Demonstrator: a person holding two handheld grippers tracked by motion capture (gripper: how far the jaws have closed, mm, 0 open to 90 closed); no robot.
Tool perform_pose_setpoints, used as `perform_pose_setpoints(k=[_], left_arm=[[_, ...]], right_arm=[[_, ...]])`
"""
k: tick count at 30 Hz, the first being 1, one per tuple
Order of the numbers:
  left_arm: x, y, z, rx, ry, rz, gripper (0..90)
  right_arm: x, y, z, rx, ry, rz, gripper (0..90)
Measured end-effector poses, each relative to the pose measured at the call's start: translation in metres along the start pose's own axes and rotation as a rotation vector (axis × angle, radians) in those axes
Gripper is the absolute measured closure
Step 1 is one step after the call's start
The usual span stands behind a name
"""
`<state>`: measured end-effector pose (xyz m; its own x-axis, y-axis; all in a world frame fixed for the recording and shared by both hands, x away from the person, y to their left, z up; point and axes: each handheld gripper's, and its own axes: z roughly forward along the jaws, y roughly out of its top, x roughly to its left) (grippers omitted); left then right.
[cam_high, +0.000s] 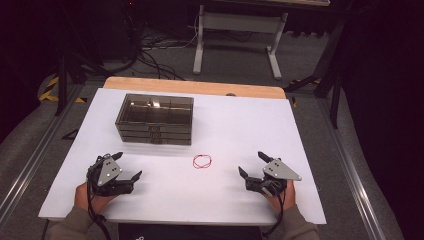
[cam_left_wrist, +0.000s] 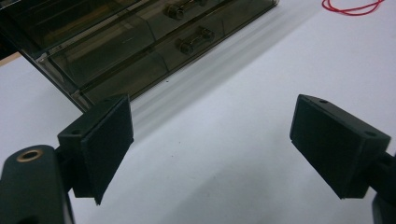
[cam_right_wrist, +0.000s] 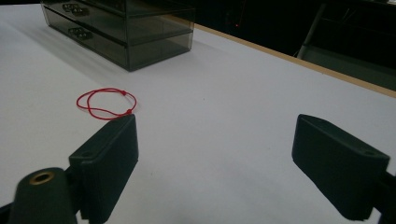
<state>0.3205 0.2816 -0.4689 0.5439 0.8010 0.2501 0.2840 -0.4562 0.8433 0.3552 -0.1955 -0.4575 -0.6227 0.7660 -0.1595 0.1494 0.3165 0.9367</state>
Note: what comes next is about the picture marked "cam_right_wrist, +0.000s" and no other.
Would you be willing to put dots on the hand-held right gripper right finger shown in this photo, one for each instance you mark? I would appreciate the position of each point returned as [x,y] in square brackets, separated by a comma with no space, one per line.
[336,168]

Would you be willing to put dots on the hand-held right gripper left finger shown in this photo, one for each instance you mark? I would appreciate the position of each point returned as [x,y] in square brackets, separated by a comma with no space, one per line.
[109,155]

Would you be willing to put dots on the smoked clear acrylic drawer box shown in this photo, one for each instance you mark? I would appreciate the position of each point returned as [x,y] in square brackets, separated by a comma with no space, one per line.
[155,46]

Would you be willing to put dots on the clear acrylic drawer with knobs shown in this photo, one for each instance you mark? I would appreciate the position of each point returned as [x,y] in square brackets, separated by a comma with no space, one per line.
[102,23]
[102,4]
[102,49]

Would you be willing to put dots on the grey metal rack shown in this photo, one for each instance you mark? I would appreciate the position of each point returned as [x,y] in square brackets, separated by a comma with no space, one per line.
[342,62]

